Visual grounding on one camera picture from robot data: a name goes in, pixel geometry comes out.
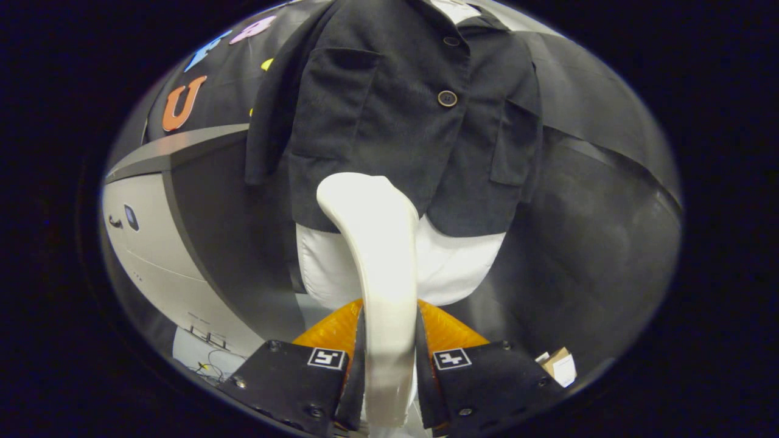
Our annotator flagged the black jacket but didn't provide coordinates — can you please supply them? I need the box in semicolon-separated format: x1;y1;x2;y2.
245;0;543;238

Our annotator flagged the grey table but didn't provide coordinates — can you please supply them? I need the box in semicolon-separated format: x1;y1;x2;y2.
100;123;305;360

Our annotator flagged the black backdrop cloth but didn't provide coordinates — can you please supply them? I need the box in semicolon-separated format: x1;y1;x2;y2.
143;0;683;378

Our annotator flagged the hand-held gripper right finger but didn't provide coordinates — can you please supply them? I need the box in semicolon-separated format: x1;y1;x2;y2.
416;298;567;436

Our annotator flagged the small cardboard box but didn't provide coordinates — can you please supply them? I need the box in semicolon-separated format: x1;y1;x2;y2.
536;347;578;388

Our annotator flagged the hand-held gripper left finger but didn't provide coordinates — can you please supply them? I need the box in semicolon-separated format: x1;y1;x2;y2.
219;298;367;437

